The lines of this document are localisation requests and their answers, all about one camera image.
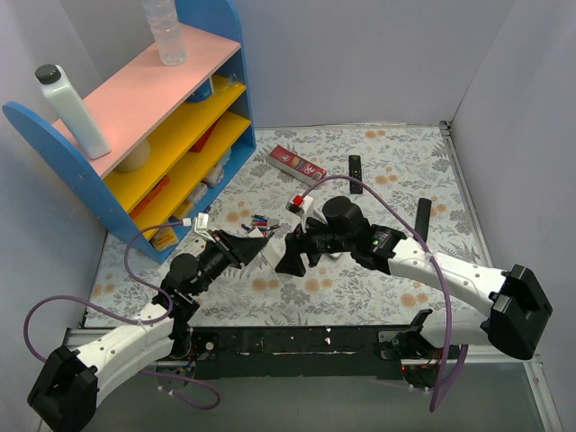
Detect blue pink yellow shelf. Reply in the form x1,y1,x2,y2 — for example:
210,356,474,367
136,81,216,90
3,1,256,263

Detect floral table mat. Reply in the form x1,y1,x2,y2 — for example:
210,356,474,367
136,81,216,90
84,125,503,328

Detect black tv remote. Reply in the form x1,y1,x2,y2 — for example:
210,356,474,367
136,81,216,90
348,155,364,194

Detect black remote control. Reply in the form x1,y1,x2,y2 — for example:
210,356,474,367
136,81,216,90
414,198,432,241

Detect purple cable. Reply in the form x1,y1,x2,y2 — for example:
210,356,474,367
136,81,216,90
22,218,222,410
299,175,469,413

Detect orange box on shelf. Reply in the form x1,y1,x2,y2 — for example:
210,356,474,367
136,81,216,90
130,175,170,219

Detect clear plastic water bottle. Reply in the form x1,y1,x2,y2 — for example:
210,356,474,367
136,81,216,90
141,0,187,66

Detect beige cylinder on shelf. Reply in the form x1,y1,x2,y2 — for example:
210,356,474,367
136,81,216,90
114,139,151,174

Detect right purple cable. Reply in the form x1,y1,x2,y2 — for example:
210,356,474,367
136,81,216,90
299,175,469,413

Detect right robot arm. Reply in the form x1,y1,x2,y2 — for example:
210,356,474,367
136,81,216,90
275,195,553,360

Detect pile of small batteries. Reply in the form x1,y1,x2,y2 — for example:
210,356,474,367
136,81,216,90
240,214,280,237

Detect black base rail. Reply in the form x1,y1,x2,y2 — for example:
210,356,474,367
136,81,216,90
168,325,442,389

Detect white packets on shelf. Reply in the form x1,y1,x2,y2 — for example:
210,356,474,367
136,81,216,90
173,163,224,220

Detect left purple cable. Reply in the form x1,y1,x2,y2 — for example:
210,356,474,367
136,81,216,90
22,218,222,410

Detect red toothpaste box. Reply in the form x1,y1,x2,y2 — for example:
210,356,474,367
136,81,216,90
266,146,327,185

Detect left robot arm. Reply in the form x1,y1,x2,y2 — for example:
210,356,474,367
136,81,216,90
27,229,268,431

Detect slim white remote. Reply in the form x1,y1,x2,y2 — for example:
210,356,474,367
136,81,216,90
247,229,281,270

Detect white bottle black cap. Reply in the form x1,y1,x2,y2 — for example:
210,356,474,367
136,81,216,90
34,64,112,159

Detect blue white can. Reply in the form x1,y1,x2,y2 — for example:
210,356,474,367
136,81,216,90
185,77,214,104

